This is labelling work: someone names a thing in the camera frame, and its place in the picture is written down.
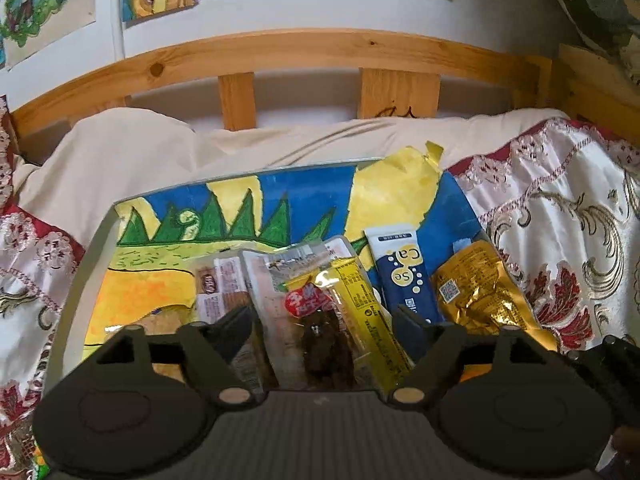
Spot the green and blue wall painting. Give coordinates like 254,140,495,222
0,0,97,68

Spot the clear wrapped biscuit pack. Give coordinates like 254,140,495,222
192,255,266,391

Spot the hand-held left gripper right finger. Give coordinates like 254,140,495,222
387,304,567,409

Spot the colourful painted paper sheet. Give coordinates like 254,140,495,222
82,142,493,361

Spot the yellow snack packet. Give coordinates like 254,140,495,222
312,257,416,398

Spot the floral satin blanket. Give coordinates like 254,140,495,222
0,95,640,480

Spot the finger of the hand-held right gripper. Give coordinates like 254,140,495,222
567,336,640,411

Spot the wooden bed headboard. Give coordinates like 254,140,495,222
10,27,640,146

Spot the red label clear snack packet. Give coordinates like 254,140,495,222
282,280,361,391

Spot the cream bed sheet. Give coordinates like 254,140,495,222
0,107,566,211

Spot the clear packet with dark snack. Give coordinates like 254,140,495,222
240,237,373,391

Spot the blue and white packet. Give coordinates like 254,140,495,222
363,226,446,326

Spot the green stick packet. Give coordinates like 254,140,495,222
30,447,54,480

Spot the gold foil snack packet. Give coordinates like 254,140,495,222
430,240,558,353

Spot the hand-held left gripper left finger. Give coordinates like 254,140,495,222
85,305,261,409

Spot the white wall pipe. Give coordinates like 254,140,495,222
107,0,125,58

